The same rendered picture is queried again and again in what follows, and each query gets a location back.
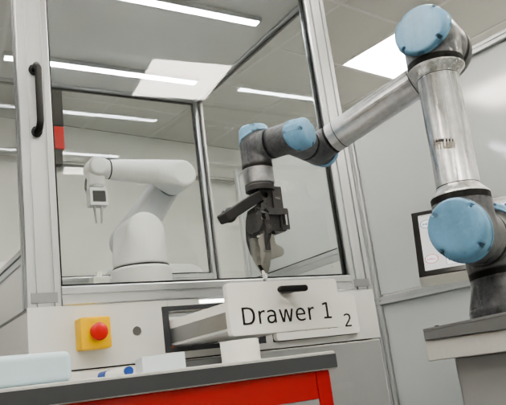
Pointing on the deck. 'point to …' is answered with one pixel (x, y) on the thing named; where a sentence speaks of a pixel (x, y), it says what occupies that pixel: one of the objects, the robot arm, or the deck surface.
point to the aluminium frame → (353, 230)
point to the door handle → (38, 98)
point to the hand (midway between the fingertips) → (261, 267)
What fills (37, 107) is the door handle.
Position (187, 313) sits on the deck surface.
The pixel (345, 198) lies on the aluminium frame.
